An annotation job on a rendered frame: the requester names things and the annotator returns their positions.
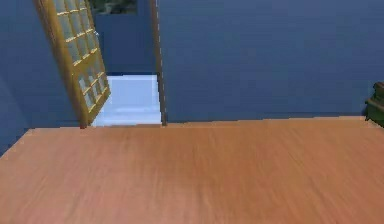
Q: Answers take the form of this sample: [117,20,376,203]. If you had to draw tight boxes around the wooden glass-paned room door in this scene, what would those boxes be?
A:
[33,0,112,129]

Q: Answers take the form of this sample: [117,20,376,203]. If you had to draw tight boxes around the dark green cabinet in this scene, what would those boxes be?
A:
[364,81,384,128]

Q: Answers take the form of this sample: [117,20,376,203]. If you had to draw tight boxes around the dark framed wall picture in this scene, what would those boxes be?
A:
[89,0,139,16]

